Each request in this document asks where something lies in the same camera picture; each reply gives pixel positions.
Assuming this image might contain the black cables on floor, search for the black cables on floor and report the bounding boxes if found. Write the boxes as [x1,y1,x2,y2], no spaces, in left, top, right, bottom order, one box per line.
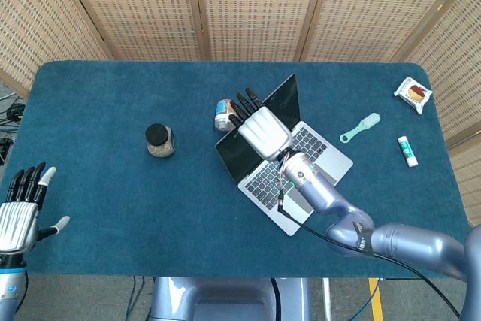
[0,93,26,166]

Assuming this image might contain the white packaged snack cake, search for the white packaged snack cake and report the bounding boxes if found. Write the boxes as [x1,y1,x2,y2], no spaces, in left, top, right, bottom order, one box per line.
[393,77,434,115]

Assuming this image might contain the blue cable under table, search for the blue cable under table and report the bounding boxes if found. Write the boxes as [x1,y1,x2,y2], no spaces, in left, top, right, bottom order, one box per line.
[126,276,147,321]

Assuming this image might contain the glass jar with black lid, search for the glass jar with black lid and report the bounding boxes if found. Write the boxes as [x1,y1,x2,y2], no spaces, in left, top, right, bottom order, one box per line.
[144,123,177,158]

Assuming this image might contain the mint green brush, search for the mint green brush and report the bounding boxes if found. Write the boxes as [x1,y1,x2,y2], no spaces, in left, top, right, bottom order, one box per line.
[339,112,381,144]

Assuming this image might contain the yellow floor tape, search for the yellow floor tape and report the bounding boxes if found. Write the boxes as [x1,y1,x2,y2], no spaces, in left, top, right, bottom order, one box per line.
[368,277,386,321]

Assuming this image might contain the white green glue stick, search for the white green glue stick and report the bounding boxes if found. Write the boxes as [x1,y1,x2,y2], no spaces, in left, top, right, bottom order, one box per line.
[397,135,419,168]

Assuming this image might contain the clear plastic snack jar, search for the clear plastic snack jar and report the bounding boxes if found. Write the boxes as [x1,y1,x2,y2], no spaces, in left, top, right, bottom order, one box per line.
[213,98,238,132]

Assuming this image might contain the blue table mat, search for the blue table mat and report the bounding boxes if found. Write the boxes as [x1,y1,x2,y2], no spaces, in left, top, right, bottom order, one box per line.
[0,59,478,279]

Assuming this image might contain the silver laptop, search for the silver laptop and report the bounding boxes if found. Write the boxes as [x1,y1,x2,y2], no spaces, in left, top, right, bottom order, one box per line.
[215,73,354,238]

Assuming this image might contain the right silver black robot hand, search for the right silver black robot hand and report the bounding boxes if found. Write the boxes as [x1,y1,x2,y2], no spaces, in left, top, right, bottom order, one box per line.
[225,87,294,160]

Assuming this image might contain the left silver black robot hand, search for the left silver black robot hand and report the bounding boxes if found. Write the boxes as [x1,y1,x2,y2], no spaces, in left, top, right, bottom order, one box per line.
[0,162,71,256]

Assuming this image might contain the silver robot torso base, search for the silver robot torso base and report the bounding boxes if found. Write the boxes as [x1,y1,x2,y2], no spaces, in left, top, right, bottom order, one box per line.
[148,276,313,321]

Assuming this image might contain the woven bamboo folding screen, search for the woven bamboo folding screen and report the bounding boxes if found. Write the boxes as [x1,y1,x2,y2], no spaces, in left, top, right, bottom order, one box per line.
[0,0,481,235]

